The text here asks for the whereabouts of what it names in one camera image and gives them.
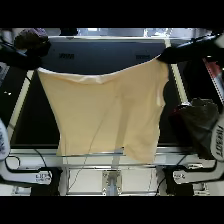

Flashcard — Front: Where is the black cable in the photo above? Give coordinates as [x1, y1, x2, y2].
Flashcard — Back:
[156, 155, 188, 196]
[33, 148, 54, 174]

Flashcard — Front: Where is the silver frame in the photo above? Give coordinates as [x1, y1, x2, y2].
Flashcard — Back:
[0, 146, 224, 197]

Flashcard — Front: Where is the cream T-shirt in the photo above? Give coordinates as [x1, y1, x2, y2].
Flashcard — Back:
[36, 56, 170, 164]

